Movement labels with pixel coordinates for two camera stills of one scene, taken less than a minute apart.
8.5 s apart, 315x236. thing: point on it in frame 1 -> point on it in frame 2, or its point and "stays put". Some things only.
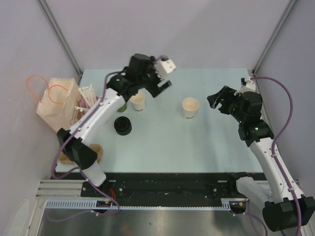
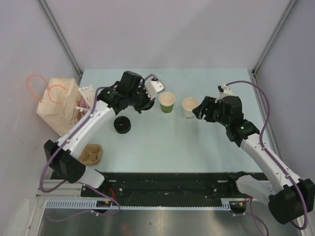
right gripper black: (226, 94) -> (208, 103)
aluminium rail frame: (72, 189) stays put
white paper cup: (190, 105) stays put
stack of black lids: (122, 126) stays put
